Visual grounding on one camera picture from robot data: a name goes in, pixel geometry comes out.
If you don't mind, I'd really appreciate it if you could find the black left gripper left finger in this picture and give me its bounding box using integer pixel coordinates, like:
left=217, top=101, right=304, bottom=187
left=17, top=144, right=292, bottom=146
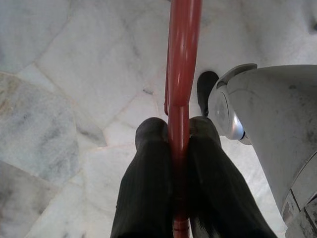
left=110, top=118, right=174, bottom=238

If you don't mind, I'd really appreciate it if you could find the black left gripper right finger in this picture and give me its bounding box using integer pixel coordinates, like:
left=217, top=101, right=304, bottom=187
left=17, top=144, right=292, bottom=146
left=187, top=116, right=278, bottom=238

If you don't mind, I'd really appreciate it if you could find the red plastic hanger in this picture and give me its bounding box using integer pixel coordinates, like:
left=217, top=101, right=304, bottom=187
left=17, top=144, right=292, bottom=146
left=163, top=0, right=204, bottom=238

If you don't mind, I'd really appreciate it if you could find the grey robot leg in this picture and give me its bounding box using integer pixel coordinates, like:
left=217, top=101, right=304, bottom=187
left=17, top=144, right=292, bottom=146
left=197, top=63, right=317, bottom=238

